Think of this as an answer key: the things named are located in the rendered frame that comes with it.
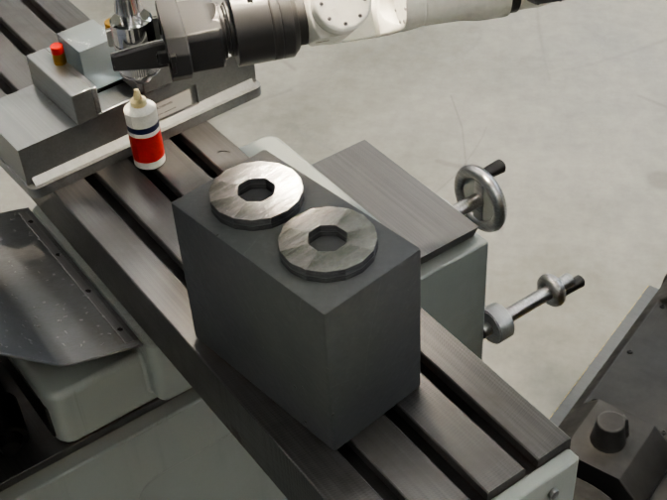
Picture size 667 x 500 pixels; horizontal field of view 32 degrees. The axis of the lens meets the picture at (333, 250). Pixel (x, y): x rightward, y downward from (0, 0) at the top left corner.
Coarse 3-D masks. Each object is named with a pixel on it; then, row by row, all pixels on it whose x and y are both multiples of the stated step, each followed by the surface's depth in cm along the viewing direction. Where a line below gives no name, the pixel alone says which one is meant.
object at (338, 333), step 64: (192, 192) 111; (256, 192) 110; (320, 192) 110; (192, 256) 112; (256, 256) 103; (320, 256) 101; (384, 256) 102; (256, 320) 108; (320, 320) 98; (384, 320) 105; (256, 384) 116; (320, 384) 105; (384, 384) 110
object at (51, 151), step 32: (32, 64) 145; (64, 64) 144; (32, 96) 146; (64, 96) 141; (96, 96) 140; (128, 96) 145; (160, 96) 147; (192, 96) 151; (224, 96) 153; (256, 96) 156; (0, 128) 141; (32, 128) 141; (64, 128) 141; (96, 128) 143; (0, 160) 145; (32, 160) 140; (64, 160) 143; (96, 160) 144; (32, 192) 141
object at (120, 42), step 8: (112, 32) 127; (144, 32) 126; (152, 32) 127; (120, 40) 126; (128, 40) 126; (136, 40) 126; (144, 40) 127; (152, 40) 128; (120, 48) 127; (120, 72) 131; (128, 72) 129; (136, 72) 129; (144, 72) 129; (152, 72) 130
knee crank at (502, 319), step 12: (540, 276) 186; (552, 276) 183; (564, 276) 186; (576, 276) 188; (540, 288) 184; (552, 288) 183; (564, 288) 183; (576, 288) 187; (528, 300) 182; (540, 300) 183; (552, 300) 184; (564, 300) 183; (492, 312) 178; (504, 312) 178; (516, 312) 180; (492, 324) 178; (504, 324) 177; (492, 336) 179; (504, 336) 178
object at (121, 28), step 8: (112, 16) 127; (144, 16) 127; (112, 24) 126; (120, 24) 126; (128, 24) 126; (136, 24) 126; (144, 24) 126; (152, 24) 127; (120, 32) 126; (128, 32) 126; (136, 32) 126
